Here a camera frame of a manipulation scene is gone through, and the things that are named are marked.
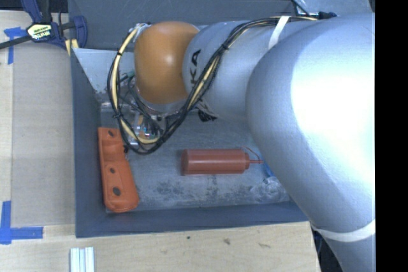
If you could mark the clear plastic bottle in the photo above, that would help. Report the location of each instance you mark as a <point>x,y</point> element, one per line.
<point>271,189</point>

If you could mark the pale wood flat board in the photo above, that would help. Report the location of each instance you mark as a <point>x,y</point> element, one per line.
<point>41,137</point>

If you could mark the grey metal bin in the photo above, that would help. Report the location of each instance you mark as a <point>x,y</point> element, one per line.
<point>178,194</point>

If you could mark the red-brown squeeze bottle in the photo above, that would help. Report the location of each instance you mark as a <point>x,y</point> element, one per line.
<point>213,162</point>

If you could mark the orange flat block with holes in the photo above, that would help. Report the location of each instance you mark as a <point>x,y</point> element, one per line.
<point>115,175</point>

